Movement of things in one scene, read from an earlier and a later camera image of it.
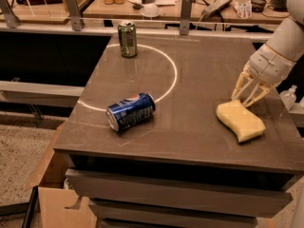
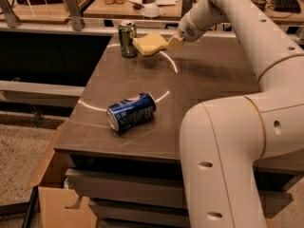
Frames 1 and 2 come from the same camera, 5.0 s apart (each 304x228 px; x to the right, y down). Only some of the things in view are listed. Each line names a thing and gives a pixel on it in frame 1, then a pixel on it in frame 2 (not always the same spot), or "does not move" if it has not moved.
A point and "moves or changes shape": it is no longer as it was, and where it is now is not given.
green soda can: [127, 37] does not move
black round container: [257, 5] does not move
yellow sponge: [244, 123] moves or changes shape
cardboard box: [55, 199] does not move
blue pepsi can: [130, 110] does not move
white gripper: [270, 67] → [189, 29]
